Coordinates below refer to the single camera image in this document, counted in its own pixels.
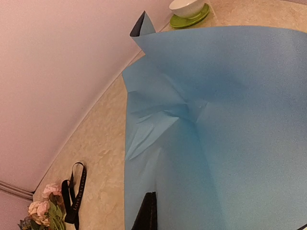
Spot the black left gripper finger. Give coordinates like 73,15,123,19
132,192,158,230

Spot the blue wrapping paper sheet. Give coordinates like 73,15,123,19
122,13,307,230

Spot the fake flower bunch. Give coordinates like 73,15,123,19
18,184,66,230

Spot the black printed ribbon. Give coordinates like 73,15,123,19
61,162,87,230

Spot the green plastic saucer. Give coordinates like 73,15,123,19
170,3,210,29

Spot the white ceramic bowl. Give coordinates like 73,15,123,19
169,0,205,18

